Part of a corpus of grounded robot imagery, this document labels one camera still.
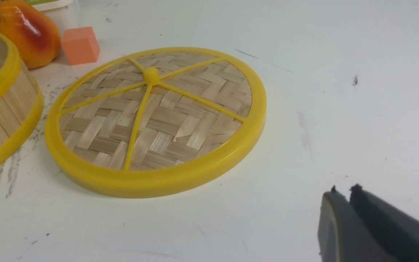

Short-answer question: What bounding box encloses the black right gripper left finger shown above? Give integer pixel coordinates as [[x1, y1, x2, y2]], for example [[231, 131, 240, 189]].
[[318, 186, 397, 262]]

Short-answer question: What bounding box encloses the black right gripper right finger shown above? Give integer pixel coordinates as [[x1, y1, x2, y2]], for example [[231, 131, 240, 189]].
[[350, 184, 419, 262]]

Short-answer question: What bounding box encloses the yellow woven bamboo steamer lid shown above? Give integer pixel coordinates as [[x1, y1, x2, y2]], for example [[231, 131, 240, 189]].
[[45, 47, 267, 198]]

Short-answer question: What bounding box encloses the yellow bamboo steamer base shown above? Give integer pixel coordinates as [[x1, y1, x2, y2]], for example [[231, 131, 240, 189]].
[[0, 33, 44, 164]]

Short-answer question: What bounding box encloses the orange foam cube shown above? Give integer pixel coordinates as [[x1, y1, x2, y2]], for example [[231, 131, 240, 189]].
[[60, 27, 100, 66]]

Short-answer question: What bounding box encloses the green lidded storage box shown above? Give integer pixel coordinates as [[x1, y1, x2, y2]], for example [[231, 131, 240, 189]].
[[0, 0, 79, 31]]

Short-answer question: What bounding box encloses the orange yellow toy pear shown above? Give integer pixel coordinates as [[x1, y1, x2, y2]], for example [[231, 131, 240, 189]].
[[0, 0, 61, 70]]

